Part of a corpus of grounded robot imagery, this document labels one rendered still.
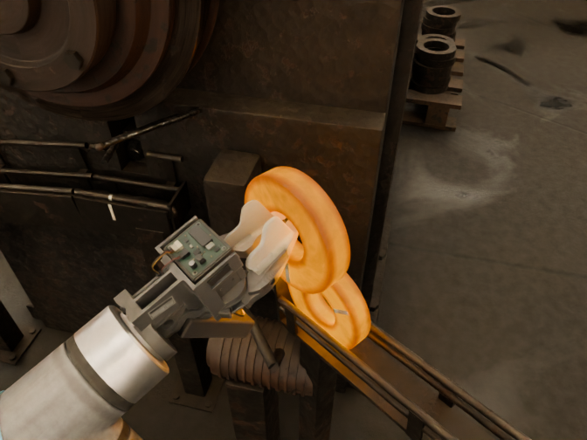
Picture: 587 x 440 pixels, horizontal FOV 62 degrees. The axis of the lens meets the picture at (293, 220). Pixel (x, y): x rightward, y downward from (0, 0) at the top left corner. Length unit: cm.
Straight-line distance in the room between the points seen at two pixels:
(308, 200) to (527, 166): 197
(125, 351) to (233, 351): 48
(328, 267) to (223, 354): 46
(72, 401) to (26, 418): 4
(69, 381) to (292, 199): 27
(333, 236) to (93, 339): 25
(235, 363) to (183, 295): 47
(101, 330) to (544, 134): 243
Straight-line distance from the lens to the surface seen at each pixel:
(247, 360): 93
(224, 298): 51
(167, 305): 48
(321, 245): 51
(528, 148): 255
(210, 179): 83
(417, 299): 170
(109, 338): 48
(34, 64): 76
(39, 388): 50
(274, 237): 51
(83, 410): 49
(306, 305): 78
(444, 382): 71
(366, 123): 83
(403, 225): 194
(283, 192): 52
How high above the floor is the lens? 130
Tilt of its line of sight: 43 degrees down
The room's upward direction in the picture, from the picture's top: straight up
